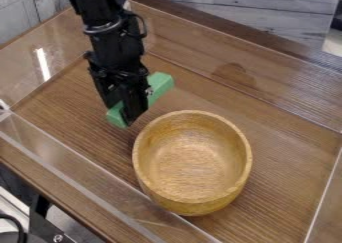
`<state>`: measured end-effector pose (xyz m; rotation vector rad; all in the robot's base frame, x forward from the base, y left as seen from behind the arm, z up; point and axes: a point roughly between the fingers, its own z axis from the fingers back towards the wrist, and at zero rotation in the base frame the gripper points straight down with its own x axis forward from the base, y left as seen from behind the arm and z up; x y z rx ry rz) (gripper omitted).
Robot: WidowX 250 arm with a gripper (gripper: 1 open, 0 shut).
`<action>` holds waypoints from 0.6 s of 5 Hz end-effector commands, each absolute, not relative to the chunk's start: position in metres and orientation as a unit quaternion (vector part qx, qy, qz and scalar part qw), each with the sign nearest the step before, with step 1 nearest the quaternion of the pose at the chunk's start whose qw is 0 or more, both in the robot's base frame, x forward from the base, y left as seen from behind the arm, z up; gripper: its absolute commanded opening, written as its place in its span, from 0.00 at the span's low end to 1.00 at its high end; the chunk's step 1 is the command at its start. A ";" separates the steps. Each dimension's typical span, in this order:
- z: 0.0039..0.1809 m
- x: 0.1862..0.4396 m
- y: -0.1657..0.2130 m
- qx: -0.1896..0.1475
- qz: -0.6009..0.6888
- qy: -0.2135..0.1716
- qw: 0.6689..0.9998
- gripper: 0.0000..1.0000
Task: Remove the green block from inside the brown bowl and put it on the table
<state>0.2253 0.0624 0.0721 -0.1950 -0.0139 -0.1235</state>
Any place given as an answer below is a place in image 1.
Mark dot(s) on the black table leg bracket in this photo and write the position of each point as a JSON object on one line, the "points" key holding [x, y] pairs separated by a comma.
{"points": [[40, 227]]}

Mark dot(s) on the brown wooden bowl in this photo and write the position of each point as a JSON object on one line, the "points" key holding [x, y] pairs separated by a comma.
{"points": [[193, 161]]}

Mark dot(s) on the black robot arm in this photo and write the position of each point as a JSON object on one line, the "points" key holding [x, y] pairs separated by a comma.
{"points": [[98, 12]]}

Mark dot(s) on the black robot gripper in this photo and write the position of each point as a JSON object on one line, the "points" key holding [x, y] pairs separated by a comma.
{"points": [[115, 63]]}

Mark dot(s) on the clear acrylic barrier wall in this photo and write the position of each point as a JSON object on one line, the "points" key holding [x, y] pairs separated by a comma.
{"points": [[275, 88]]}

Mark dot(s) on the green rectangular block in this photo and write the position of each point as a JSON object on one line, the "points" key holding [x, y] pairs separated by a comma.
{"points": [[161, 84]]}

